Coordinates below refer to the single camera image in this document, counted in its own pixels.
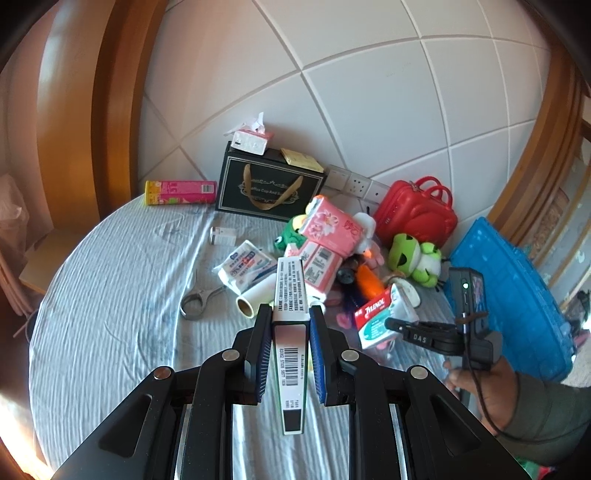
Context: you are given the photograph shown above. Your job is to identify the black gift box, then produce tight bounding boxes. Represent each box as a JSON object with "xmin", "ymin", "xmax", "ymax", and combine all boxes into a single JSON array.
[{"xmin": 215, "ymin": 141, "xmax": 326, "ymax": 222}]

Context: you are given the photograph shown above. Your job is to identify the beige wall switch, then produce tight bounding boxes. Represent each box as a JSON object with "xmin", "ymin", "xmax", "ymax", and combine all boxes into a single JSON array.
[{"xmin": 325, "ymin": 165, "xmax": 352, "ymax": 190}]

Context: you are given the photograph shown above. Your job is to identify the white green medicine box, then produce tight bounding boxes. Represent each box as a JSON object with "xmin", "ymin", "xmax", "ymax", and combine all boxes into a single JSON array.
[{"xmin": 272, "ymin": 257, "xmax": 311, "ymax": 437}]

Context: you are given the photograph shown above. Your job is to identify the green one-eyed monster toy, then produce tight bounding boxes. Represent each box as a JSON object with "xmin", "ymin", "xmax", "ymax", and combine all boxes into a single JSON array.
[{"xmin": 272, "ymin": 215, "xmax": 308, "ymax": 252}]

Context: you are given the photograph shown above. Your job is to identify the blue bottle brush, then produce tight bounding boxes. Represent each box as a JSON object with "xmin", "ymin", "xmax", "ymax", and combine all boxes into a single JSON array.
[{"xmin": 330, "ymin": 284, "xmax": 368, "ymax": 319}]

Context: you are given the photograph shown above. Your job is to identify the blue plastic crate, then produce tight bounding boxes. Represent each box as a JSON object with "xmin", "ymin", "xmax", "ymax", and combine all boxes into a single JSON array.
[{"xmin": 449, "ymin": 217, "xmax": 585, "ymax": 384}]

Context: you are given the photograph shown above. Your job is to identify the orange plush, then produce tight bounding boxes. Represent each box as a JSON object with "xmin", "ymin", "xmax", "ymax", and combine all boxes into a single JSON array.
[{"xmin": 355, "ymin": 265, "xmax": 384, "ymax": 298}]

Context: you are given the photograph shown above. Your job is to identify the green frog plush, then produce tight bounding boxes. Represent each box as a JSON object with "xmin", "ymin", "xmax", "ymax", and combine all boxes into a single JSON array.
[{"xmin": 387, "ymin": 233, "xmax": 446, "ymax": 289}]

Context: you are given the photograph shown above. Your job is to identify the light wooden bedside table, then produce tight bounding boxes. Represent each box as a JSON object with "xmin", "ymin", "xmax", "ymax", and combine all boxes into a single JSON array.
[{"xmin": 18, "ymin": 228, "xmax": 88, "ymax": 294}]

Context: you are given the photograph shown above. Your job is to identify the pink tissue box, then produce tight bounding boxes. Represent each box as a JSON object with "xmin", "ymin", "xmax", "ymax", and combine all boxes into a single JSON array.
[{"xmin": 224, "ymin": 112, "xmax": 275, "ymax": 155}]

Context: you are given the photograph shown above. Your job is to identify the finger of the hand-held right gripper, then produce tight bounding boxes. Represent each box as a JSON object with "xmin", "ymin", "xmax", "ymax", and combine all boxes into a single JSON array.
[{"xmin": 385, "ymin": 316, "xmax": 419, "ymax": 334}]

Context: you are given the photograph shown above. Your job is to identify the person's right forearm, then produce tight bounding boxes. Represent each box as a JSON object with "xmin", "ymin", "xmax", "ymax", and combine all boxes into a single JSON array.
[{"xmin": 499, "ymin": 369, "xmax": 591, "ymax": 464}]

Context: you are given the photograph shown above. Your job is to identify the white wet wipes pack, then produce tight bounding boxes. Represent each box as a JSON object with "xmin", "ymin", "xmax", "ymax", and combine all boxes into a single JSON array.
[{"xmin": 217, "ymin": 240, "xmax": 278, "ymax": 296}]

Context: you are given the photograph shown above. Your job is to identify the person's right hand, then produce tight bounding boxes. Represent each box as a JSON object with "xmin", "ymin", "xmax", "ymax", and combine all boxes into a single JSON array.
[{"xmin": 443, "ymin": 355, "xmax": 522, "ymax": 435}]

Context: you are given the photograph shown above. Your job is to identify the wooden headboard frame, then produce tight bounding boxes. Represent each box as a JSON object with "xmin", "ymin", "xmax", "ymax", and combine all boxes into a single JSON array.
[
  {"xmin": 487, "ymin": 41, "xmax": 591, "ymax": 232},
  {"xmin": 99, "ymin": 0, "xmax": 171, "ymax": 222}
]

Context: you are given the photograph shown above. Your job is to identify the beige single wall outlet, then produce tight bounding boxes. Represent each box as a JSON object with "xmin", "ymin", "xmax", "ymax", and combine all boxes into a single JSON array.
[{"xmin": 367, "ymin": 180, "xmax": 391, "ymax": 204}]

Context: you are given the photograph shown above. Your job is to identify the yellow flat packet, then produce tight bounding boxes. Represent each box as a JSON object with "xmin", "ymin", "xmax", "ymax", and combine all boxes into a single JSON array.
[{"xmin": 280, "ymin": 148, "xmax": 324, "ymax": 174}]

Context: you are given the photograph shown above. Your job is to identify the white teal medicine box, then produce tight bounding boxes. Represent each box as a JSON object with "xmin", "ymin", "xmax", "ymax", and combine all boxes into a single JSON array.
[{"xmin": 354, "ymin": 284, "xmax": 419, "ymax": 350}]

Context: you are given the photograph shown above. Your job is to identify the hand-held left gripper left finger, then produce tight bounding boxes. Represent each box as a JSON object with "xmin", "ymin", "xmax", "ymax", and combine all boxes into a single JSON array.
[{"xmin": 48, "ymin": 302, "xmax": 274, "ymax": 480}]

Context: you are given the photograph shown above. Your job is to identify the white duck plush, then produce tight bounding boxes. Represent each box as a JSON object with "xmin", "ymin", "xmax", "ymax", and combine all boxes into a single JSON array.
[{"xmin": 353, "ymin": 212, "xmax": 377, "ymax": 257}]

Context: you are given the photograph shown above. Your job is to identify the red bear suitcase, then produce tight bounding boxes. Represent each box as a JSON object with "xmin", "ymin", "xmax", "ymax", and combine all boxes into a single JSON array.
[{"xmin": 373, "ymin": 174, "xmax": 458, "ymax": 250}]

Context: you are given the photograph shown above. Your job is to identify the pink white barcode packet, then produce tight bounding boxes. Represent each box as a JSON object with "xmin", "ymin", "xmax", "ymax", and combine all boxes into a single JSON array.
[{"xmin": 295, "ymin": 240, "xmax": 345, "ymax": 298}]

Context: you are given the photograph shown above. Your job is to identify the pink cylindrical can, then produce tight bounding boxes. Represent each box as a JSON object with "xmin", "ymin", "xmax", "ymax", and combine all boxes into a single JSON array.
[{"xmin": 144, "ymin": 180, "xmax": 218, "ymax": 207}]

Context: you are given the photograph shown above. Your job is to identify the translucent plastic bag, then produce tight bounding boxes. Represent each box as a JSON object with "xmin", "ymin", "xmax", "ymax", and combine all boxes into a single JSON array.
[{"xmin": 0, "ymin": 173, "xmax": 28, "ymax": 241}]

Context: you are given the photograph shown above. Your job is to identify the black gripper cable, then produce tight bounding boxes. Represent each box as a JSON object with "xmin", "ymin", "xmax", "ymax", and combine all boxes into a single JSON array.
[{"xmin": 455, "ymin": 311, "xmax": 504, "ymax": 437}]

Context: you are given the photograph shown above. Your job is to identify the white lint roller refill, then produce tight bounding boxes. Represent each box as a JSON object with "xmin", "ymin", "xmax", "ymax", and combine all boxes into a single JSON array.
[{"xmin": 235, "ymin": 288, "xmax": 278, "ymax": 320}]

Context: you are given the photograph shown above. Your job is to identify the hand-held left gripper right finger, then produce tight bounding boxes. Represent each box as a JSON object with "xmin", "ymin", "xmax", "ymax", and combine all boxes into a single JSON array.
[{"xmin": 308, "ymin": 305, "xmax": 532, "ymax": 480}]

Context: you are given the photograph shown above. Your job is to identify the pink floral tissue pack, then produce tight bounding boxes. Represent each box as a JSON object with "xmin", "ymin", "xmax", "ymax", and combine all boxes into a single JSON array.
[{"xmin": 300, "ymin": 196, "xmax": 363, "ymax": 254}]

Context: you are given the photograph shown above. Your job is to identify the white wall socket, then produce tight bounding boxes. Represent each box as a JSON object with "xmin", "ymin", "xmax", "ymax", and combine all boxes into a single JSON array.
[{"xmin": 346, "ymin": 172, "xmax": 372, "ymax": 195}]

